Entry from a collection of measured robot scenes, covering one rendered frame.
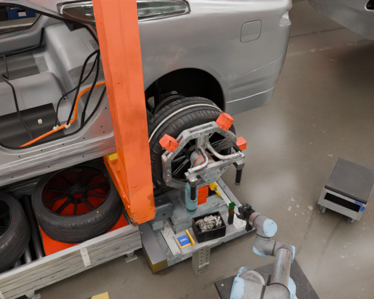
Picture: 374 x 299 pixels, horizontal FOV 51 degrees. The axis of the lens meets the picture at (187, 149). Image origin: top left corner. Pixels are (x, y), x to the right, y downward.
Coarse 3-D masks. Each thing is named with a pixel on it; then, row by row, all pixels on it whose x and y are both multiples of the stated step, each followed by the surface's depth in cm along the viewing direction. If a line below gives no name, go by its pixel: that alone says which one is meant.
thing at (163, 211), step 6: (156, 180) 314; (156, 186) 310; (156, 192) 309; (156, 198) 304; (162, 198) 304; (168, 198) 304; (156, 204) 300; (162, 204) 300; (168, 204) 301; (156, 210) 298; (162, 210) 299; (168, 210) 302; (156, 216) 300; (162, 216) 304; (168, 216) 307; (150, 222) 319; (156, 222) 309; (162, 222) 319; (156, 228) 320; (162, 228) 322
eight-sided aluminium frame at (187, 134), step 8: (192, 128) 254; (200, 128) 256; (208, 128) 254; (216, 128) 256; (184, 136) 250; (192, 136) 251; (224, 136) 265; (232, 136) 269; (184, 144) 252; (168, 152) 257; (176, 152) 254; (232, 152) 280; (168, 160) 254; (168, 168) 260; (224, 168) 289; (168, 176) 265; (168, 184) 269; (176, 184) 274; (184, 184) 284; (200, 184) 286; (208, 184) 290
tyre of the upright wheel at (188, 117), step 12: (168, 108) 264; (180, 108) 261; (192, 108) 261; (204, 108) 262; (216, 108) 271; (156, 120) 263; (168, 120) 258; (180, 120) 253; (192, 120) 254; (204, 120) 259; (156, 132) 260; (168, 132) 253; (180, 132) 256; (156, 144) 257; (156, 156) 260; (156, 168) 267; (180, 180) 288
